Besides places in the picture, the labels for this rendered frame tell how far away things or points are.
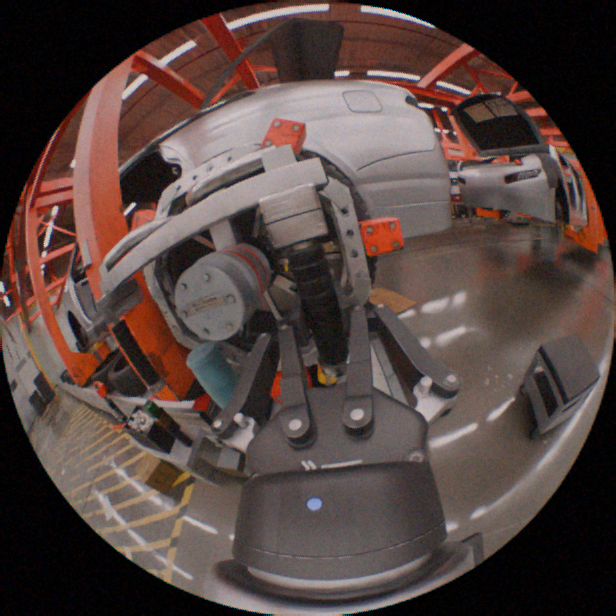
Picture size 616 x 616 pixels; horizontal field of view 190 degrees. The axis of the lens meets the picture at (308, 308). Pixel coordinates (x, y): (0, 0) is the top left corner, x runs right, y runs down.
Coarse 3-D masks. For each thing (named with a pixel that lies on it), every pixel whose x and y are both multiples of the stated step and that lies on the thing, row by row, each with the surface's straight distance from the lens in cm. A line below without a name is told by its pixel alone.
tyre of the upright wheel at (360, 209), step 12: (216, 156) 56; (312, 156) 50; (348, 180) 50; (360, 204) 49; (360, 216) 49; (168, 264) 64; (372, 264) 51; (372, 276) 52; (372, 288) 54; (240, 348) 64; (252, 348) 63
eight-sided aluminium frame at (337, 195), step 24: (216, 168) 45; (168, 192) 51; (336, 192) 39; (168, 216) 52; (336, 216) 39; (360, 240) 40; (360, 264) 41; (168, 288) 61; (360, 288) 43; (168, 312) 58; (192, 336) 59; (312, 336) 53; (240, 360) 58; (312, 360) 51
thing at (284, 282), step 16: (256, 208) 51; (256, 224) 51; (192, 240) 69; (208, 240) 57; (256, 240) 52; (336, 240) 57; (176, 256) 63; (192, 256) 71; (272, 256) 56; (336, 256) 51; (176, 272) 63; (336, 272) 59; (288, 288) 53; (272, 304) 56; (256, 320) 74; (272, 320) 73; (240, 336) 64; (256, 336) 65
